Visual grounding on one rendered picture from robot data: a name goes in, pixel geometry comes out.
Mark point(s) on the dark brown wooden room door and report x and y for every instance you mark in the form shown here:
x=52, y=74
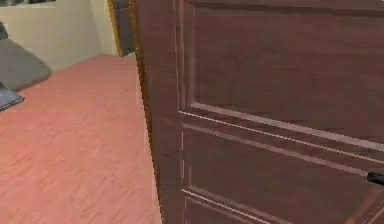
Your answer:
x=266, y=83

